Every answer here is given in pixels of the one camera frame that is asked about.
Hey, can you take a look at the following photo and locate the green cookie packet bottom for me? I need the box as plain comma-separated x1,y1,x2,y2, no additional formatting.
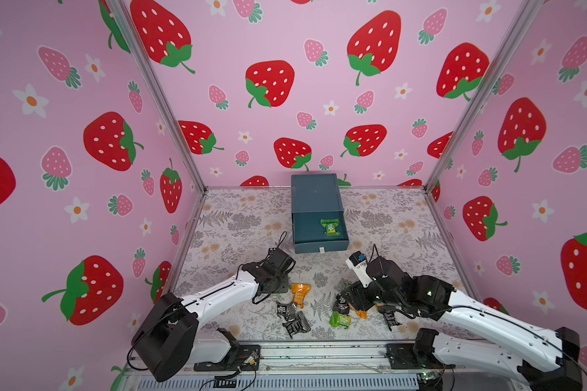
329,311,352,329

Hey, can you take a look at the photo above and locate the green cookie packet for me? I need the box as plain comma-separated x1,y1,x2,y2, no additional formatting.
329,311,352,329
321,219,341,236

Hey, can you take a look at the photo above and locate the teal drawer cabinet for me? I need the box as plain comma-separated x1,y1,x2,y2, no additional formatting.
291,174,350,254

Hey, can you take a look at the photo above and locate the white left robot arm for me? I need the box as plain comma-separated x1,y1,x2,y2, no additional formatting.
128,248,296,382

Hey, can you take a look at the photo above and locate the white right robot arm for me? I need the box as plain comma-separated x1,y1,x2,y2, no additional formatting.
341,252,583,390

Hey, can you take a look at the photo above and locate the black cookie packet right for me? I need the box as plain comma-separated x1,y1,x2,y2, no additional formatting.
377,305,401,331

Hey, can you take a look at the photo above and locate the black cookie packet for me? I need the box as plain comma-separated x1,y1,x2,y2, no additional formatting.
282,312,311,338
377,305,401,331
333,294,350,315
277,302,298,322

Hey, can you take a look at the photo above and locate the orange cookie packet left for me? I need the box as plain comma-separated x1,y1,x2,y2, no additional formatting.
291,283,311,309

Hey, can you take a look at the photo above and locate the orange cookie packet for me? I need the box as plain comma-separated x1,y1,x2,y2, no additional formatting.
350,306,368,319
291,283,311,309

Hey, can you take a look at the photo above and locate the orange cookie packet centre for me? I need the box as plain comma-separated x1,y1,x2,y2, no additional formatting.
350,306,368,319

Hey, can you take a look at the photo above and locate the black cookie packet left upper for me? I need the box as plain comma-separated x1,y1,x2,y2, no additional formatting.
277,302,298,322

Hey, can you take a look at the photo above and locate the black cookie packet centre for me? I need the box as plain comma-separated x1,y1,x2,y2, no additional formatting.
333,294,350,315

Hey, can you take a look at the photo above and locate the black cookie packet left lower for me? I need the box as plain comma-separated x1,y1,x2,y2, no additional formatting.
282,312,311,338

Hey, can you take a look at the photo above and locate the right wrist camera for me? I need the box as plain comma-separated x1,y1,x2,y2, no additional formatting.
346,251,372,288

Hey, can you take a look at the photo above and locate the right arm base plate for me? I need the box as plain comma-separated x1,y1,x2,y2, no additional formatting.
386,328,456,370

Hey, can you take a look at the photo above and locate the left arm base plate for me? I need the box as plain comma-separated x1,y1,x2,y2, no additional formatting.
189,327,261,371

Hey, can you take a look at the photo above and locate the aluminium front rail frame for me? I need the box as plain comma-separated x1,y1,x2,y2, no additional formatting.
112,340,526,390

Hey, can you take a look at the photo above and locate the aluminium corner post left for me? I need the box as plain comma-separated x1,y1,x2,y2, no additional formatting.
109,0,207,196

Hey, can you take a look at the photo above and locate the aluminium corner post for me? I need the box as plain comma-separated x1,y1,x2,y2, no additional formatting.
423,0,543,196
109,0,207,196

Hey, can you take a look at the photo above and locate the aluminium corner post right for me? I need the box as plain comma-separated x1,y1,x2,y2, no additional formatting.
423,0,543,196

